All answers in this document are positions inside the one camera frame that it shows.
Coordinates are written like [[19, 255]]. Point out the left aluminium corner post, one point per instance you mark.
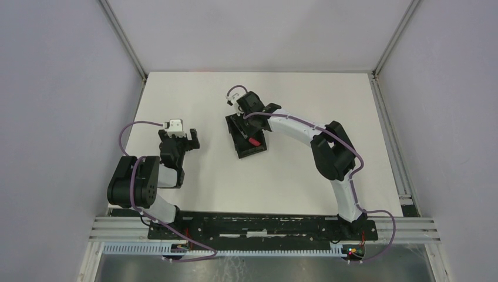
[[123, 38]]

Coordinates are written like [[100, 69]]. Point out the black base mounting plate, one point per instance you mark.
[[270, 232]]

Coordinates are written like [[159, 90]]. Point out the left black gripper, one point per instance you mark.
[[181, 141]]

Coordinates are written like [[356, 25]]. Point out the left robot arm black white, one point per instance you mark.
[[135, 184]]

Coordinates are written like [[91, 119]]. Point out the aluminium frame rail front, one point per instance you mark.
[[409, 230]]

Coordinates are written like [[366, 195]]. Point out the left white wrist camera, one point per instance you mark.
[[174, 128]]

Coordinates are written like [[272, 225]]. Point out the white slotted cable duct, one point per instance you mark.
[[169, 249]]

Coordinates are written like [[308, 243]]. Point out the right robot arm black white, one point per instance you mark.
[[332, 150]]

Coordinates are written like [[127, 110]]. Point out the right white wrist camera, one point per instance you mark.
[[232, 98]]

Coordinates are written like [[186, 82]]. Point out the right aluminium corner post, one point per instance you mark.
[[407, 16]]

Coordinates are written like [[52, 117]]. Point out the red handled screwdriver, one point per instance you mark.
[[253, 139]]

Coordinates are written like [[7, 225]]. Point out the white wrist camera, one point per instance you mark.
[[174, 128], [232, 98]]

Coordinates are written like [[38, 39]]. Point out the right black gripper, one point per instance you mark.
[[241, 124]]

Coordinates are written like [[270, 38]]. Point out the right side aluminium rail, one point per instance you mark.
[[403, 183]]

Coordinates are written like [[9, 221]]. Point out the aluminium corner post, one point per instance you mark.
[[123, 38], [407, 16]]

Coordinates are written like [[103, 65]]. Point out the black plastic bin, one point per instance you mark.
[[236, 127]]

